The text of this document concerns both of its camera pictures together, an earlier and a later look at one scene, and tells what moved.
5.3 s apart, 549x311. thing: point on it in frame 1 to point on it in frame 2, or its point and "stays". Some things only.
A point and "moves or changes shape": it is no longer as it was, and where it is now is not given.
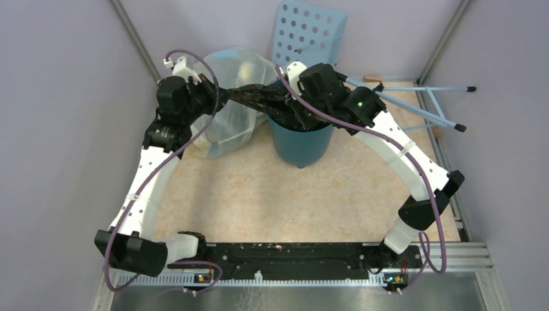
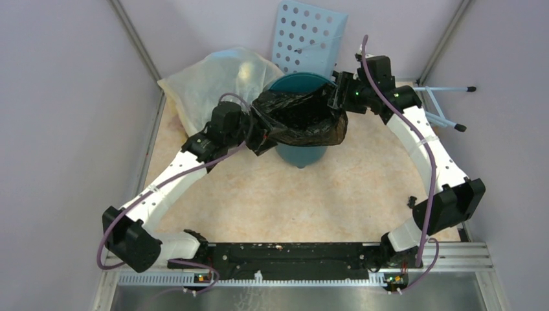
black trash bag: [271, 100] moves or changes shape
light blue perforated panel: [307, 35] stays
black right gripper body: [317, 104] to [359, 94]
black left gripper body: [204, 100] to [239, 137]
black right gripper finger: [306, 117] to [338, 98]
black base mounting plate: [298, 259] stays
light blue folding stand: [419, 99] stays
